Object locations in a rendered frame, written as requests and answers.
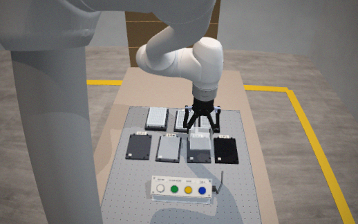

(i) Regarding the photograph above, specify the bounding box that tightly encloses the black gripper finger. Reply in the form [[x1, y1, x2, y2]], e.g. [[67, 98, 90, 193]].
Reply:
[[205, 106, 221, 141], [183, 105, 201, 141]]

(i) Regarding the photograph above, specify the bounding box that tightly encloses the white button panel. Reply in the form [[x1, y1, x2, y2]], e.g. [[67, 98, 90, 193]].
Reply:
[[151, 171, 223, 205]]

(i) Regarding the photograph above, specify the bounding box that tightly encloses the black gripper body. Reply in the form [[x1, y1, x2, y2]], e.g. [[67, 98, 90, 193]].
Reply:
[[192, 97, 214, 116]]

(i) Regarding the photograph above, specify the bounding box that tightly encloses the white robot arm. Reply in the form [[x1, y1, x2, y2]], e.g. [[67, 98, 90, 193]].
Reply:
[[0, 0, 223, 224]]

